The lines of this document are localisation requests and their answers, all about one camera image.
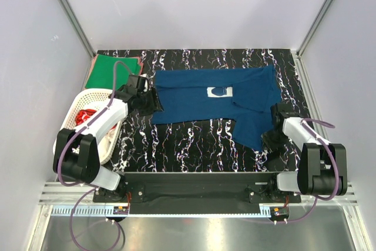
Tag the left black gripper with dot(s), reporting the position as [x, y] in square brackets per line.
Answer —
[155, 105]

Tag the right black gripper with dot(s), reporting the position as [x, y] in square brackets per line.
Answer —
[268, 144]

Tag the blue t shirt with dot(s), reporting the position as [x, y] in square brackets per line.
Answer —
[244, 95]

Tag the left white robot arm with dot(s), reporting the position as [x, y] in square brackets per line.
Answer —
[76, 155]

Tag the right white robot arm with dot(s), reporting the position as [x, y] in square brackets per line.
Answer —
[322, 170]

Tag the white plastic laundry basket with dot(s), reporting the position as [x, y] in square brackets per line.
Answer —
[88, 101]

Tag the folded green t shirt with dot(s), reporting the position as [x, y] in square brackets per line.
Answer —
[110, 70]

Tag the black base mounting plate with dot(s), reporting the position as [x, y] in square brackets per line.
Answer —
[253, 187]

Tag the red and white t shirt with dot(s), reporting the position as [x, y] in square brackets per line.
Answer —
[83, 115]

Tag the right small electronics board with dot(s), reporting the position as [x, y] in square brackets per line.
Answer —
[280, 211]

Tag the small electronics board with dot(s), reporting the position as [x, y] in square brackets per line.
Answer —
[121, 210]
[280, 211]

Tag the left small electronics board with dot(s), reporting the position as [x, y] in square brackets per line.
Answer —
[121, 210]

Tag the white slotted cable duct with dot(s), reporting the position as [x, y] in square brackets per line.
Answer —
[252, 211]

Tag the left aluminium frame post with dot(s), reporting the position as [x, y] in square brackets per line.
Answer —
[72, 18]

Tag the aluminium frame post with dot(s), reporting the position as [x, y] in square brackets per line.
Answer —
[325, 7]
[72, 18]

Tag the right aluminium frame post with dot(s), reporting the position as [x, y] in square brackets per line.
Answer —
[325, 7]

